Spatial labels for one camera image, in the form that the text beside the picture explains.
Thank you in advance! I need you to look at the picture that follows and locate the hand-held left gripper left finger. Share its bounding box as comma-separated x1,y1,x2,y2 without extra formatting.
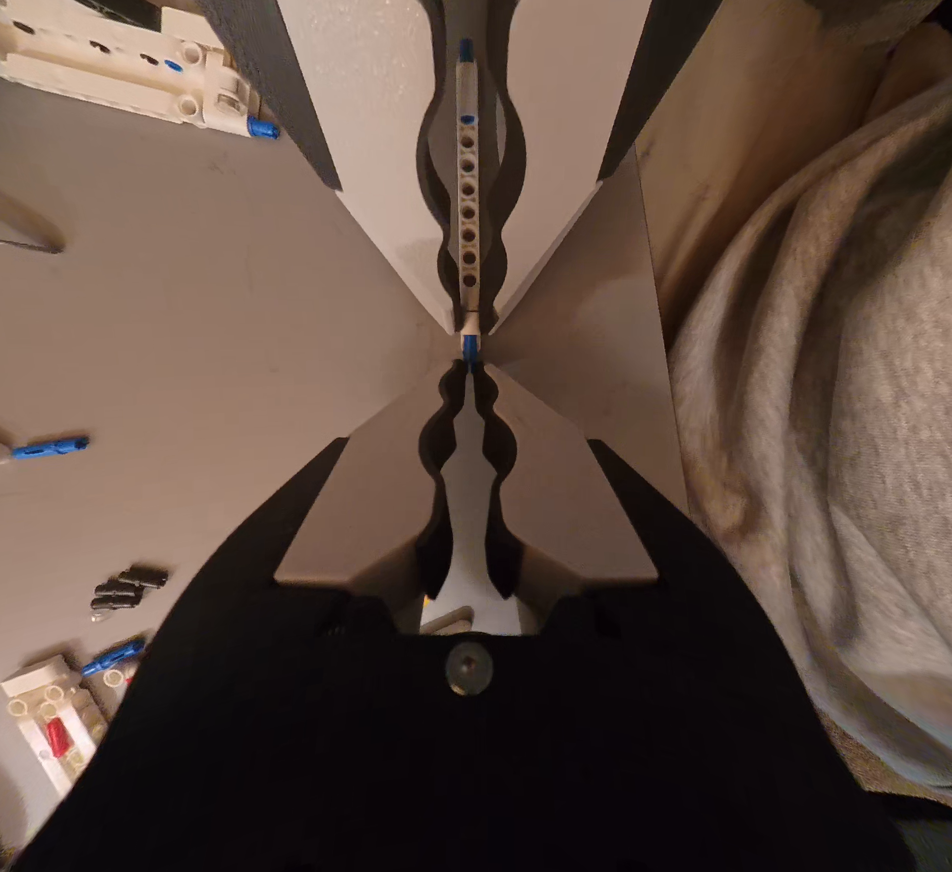
274,359,467,601

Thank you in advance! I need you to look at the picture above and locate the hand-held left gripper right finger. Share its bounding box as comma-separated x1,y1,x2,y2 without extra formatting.
472,360,660,622

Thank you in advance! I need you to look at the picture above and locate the pile of loose lego pieces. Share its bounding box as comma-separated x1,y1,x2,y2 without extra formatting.
0,563,171,802

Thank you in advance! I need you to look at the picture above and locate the white zebra lego helicopter model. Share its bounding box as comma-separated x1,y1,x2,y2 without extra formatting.
0,0,284,256

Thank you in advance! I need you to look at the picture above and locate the long white lego beam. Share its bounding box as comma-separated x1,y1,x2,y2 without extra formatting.
452,112,498,339

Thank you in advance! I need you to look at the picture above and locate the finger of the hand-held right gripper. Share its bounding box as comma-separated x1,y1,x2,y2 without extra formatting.
482,0,675,334
253,0,458,335

